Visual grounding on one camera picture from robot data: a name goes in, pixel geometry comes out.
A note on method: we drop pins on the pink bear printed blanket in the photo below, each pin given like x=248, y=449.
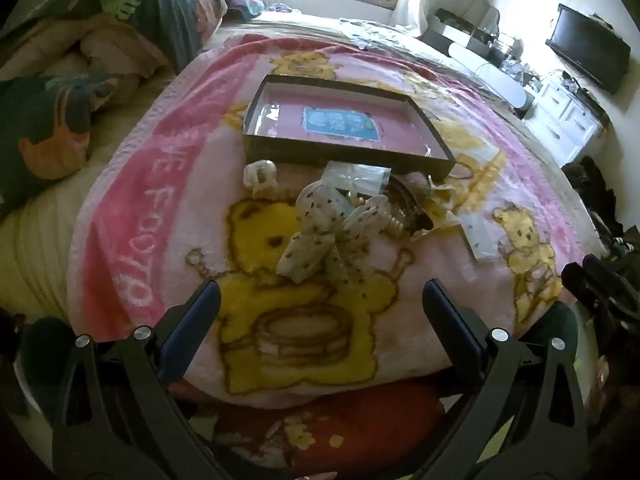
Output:
x=165, y=220

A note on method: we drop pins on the dark storage shelf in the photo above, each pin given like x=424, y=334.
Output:
x=457, y=30

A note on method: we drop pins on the dark floral quilt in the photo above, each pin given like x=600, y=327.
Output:
x=150, y=15

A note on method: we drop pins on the shallow box with pink inside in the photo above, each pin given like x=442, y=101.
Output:
x=350, y=155

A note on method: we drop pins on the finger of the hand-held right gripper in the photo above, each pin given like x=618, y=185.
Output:
x=612, y=280
x=580, y=285

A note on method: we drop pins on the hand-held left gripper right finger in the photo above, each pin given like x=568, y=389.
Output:
x=448, y=317

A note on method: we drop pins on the small clear plastic packet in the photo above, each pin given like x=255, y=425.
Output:
x=480, y=235

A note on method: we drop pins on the white curved bed board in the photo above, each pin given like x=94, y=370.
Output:
x=492, y=77

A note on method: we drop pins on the blue printed card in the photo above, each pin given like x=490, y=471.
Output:
x=340, y=124

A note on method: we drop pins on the clear plastic bag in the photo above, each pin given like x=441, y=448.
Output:
x=352, y=177

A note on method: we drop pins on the black flat television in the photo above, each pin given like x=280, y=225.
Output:
x=590, y=52

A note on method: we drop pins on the pile of dark clothes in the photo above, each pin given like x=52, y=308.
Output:
x=595, y=195

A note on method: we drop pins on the white drawer cabinet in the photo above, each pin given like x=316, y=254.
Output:
x=565, y=120

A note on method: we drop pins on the purple pillow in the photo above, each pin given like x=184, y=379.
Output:
x=247, y=6

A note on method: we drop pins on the brown hair clip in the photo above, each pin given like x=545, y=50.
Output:
x=407, y=197

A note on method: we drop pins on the white dotted hair bow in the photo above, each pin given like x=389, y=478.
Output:
x=325, y=230

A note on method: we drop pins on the red printed cloth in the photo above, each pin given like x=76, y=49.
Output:
x=350, y=425

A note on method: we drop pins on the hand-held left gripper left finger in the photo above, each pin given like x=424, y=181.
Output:
x=194, y=317

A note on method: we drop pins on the crumpled clear plastic sheet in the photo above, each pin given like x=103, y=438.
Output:
x=382, y=32

